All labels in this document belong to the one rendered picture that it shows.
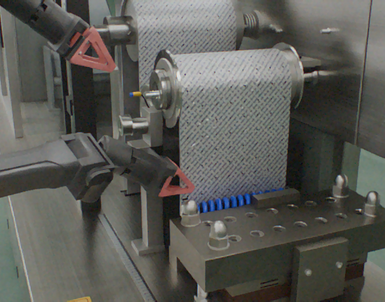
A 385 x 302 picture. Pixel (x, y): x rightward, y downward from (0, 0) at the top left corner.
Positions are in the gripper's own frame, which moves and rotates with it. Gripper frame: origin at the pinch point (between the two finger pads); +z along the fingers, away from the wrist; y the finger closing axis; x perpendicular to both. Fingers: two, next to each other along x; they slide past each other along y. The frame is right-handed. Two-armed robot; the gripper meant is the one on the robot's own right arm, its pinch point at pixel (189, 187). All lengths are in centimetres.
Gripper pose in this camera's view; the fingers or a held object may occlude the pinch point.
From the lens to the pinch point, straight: 101.1
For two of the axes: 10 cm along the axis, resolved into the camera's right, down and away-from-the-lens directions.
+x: 4.6, -8.8, -0.9
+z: 7.9, 3.7, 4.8
